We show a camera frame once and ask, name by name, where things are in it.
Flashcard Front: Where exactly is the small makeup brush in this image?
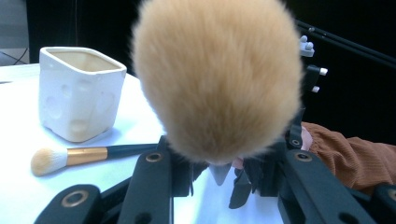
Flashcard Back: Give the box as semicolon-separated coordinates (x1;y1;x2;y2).
30;143;160;177

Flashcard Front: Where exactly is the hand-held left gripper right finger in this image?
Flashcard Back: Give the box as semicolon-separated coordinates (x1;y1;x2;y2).
244;141;290;198

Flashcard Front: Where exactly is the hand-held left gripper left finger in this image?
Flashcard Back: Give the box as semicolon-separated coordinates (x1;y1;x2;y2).
157;134;209;198

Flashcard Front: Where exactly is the cream ceramic cup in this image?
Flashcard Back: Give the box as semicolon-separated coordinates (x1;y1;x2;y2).
38;46;128;144

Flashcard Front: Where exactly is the black metal stand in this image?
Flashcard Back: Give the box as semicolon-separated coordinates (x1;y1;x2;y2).
294;19;396;69

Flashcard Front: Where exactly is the large makeup brush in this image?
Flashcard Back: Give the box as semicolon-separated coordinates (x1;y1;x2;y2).
130;0;304;188

